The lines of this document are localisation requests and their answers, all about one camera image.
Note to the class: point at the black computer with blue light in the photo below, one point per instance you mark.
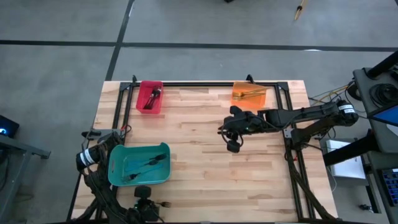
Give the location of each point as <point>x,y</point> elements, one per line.
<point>7,126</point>

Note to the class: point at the orange plastic bin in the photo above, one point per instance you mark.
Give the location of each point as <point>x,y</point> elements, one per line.
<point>248,103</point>

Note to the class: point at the black metal beam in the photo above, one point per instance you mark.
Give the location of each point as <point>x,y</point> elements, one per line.
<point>345,152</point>

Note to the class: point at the grey cart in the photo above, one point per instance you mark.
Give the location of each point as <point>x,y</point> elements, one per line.
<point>388,140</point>

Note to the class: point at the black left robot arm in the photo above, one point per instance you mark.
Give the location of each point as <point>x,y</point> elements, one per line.
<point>99,186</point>

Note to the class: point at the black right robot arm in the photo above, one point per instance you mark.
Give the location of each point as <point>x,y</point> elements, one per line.
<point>295,115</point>

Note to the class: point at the grey desk with keyboard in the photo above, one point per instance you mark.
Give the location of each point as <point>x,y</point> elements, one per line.
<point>374,165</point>

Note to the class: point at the silver base bracket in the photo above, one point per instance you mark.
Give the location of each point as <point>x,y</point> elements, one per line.
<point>288,133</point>

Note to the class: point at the black keyboard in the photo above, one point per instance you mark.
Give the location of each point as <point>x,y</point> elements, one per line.
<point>391,186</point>

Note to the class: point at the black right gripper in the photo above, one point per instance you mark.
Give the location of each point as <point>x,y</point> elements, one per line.
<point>239,124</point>

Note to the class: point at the yellow stick with black tip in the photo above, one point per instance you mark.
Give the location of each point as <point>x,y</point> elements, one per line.
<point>299,11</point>

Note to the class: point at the teal plastic bin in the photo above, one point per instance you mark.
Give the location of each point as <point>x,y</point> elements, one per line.
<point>161,177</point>

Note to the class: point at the white box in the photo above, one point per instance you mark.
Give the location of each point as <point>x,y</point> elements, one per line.
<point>348,165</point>

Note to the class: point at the black pole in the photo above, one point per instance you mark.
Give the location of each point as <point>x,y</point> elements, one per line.
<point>384,63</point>

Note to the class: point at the small black floor plug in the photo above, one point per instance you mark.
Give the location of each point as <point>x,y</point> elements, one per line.
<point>365,208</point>

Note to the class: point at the red tag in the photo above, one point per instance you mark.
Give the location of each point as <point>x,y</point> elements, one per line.
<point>124,127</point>

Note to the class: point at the grey metal table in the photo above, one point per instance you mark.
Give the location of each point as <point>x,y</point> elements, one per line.
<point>25,147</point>

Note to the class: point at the red plastic bin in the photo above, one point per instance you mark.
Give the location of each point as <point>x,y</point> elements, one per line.
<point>141,90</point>

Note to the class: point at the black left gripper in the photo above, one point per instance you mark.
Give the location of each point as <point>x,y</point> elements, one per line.
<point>146,211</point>

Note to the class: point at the black table clamp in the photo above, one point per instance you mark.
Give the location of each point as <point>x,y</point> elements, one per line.
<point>249,77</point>
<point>134,78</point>

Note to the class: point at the blue panel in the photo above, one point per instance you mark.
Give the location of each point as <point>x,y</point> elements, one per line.
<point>390,115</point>

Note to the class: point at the black aluminium table frame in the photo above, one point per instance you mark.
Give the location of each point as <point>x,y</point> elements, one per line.
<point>202,84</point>

